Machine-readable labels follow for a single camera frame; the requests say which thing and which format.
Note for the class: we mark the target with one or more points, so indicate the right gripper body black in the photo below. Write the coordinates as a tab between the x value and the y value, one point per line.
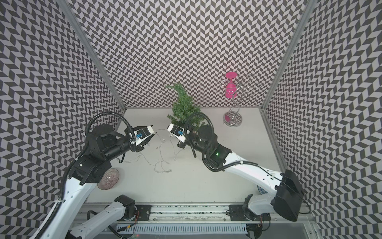
183	146

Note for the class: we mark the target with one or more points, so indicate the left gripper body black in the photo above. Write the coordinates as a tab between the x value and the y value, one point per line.
140	148

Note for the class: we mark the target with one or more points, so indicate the small green christmas tree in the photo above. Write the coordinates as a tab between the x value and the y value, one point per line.
183	107

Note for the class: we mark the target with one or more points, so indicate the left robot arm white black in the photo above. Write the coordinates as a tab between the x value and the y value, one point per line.
82	176

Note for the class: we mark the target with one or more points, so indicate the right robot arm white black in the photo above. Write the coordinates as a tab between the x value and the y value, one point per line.
284	193

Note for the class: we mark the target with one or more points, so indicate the pink ribbed glass plate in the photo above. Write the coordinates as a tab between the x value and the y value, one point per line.
109	179

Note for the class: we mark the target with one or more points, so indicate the pink plastic wine glass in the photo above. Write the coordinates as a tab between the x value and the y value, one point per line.
231	87

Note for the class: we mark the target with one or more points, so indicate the blue white patterned plate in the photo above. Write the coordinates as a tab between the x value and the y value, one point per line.
261	191

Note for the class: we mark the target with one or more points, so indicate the white ribbed vent strip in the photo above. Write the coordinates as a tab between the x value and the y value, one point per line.
182	229

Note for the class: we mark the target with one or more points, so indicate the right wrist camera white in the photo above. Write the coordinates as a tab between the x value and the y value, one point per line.
177	132

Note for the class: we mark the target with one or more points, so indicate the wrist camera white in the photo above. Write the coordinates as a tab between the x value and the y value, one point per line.
177	132
142	132

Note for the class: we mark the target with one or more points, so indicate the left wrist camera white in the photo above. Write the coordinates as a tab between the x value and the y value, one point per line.
142	132

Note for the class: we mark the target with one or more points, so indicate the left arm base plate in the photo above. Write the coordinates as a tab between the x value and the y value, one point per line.
143	211

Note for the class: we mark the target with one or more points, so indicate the aluminium front rail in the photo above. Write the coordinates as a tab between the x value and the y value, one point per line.
162	213

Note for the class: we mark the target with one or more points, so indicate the chrome wire glass rack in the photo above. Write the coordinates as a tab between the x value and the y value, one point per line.
245	87

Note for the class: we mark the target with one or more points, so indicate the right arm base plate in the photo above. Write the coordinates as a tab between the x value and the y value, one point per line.
236	213

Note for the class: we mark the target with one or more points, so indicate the left corner metal post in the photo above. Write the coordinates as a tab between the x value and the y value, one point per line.
67	11

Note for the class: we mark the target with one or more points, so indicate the corner metal post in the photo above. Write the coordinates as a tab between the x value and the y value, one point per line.
67	11
289	51

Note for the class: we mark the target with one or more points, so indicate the right corner metal post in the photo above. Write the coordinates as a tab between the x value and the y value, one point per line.
289	51

